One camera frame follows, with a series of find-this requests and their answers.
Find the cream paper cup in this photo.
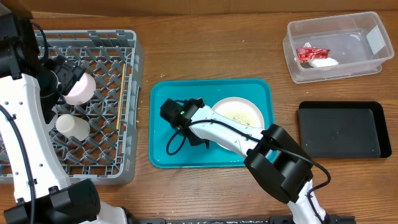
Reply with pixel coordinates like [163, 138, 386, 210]
[55, 114, 90, 141]

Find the large white plate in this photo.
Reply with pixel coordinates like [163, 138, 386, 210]
[211, 96, 266, 152]

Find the wooden chopstick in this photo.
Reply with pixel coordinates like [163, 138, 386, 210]
[116, 63, 126, 131]

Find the red snack wrapper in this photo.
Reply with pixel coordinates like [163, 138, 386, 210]
[296, 47, 330, 63]

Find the white napkin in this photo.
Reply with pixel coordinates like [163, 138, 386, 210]
[303, 42, 338, 68]

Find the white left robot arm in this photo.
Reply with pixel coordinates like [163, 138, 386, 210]
[1, 12, 135, 223]

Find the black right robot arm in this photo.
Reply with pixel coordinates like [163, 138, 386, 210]
[160, 98, 331, 223]

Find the grey dishwasher rack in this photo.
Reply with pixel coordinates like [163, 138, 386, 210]
[0, 29, 146, 185]

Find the teal plastic tray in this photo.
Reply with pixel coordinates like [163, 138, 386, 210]
[148, 78, 275, 169]

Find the black plastic tray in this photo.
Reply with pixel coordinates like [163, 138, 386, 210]
[297, 101, 392, 159]

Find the clear plastic bin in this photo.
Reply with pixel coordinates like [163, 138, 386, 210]
[282, 12, 394, 84]

